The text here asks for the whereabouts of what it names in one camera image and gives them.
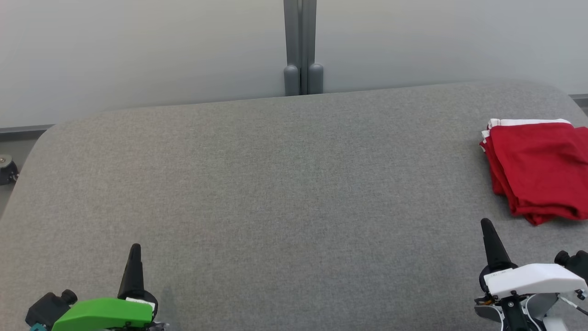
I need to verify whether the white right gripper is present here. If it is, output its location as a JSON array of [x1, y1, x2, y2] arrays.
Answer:
[[479, 218, 588, 299]]

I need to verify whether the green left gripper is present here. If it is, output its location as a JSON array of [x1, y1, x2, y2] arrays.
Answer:
[[51, 244, 158, 331]]

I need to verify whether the red white basketball jersey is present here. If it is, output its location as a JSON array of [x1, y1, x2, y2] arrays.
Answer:
[[479, 133, 588, 226]]

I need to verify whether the red shorts white trim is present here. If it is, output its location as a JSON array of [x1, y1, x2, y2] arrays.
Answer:
[[485, 118, 588, 217]]

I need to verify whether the grey partition post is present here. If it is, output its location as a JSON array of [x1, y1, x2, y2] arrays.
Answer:
[[283, 0, 324, 96]]

